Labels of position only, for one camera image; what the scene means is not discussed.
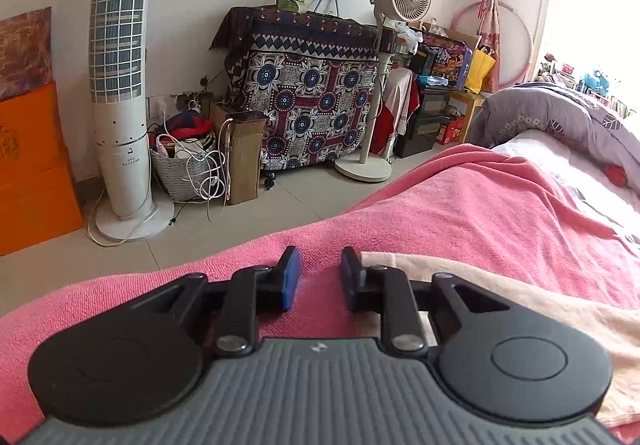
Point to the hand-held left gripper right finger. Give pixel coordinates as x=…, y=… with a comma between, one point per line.
x=350, y=280

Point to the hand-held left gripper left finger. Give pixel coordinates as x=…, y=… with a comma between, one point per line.
x=291, y=277

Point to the beige long-sleeved shirt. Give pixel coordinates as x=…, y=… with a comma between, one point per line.
x=560, y=305

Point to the pink blanket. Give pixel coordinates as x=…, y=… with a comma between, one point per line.
x=450, y=210

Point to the brown cardboard box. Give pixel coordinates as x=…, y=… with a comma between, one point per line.
x=245, y=160

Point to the white wicker basket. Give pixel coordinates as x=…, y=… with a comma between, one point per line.
x=172, y=175

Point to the black drawer unit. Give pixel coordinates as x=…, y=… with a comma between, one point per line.
x=422, y=125

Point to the white and red cloth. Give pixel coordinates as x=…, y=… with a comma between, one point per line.
x=397, y=110

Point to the red box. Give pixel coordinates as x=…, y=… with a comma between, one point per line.
x=450, y=131

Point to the patterned cloth cover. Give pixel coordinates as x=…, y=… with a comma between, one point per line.
x=310, y=95

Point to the wooden stool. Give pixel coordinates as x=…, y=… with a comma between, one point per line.
x=470, y=107

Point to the white tower fan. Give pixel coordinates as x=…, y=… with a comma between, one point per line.
x=122, y=125

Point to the colourful game box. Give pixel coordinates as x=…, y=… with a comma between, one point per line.
x=447, y=60

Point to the yellow paper bag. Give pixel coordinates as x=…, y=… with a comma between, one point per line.
x=479, y=70

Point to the grey patterned duvet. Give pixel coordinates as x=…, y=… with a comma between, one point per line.
x=550, y=115

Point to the green frog toy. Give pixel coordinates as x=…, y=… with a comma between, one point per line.
x=292, y=1

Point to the red cloth item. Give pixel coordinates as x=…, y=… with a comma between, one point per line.
x=615, y=175

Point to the pink hula hoop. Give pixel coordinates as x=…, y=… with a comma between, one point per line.
x=525, y=40

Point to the pink floral curtain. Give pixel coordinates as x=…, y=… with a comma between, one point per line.
x=495, y=15

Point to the brown painting canvas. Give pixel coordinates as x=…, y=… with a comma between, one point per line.
x=25, y=55

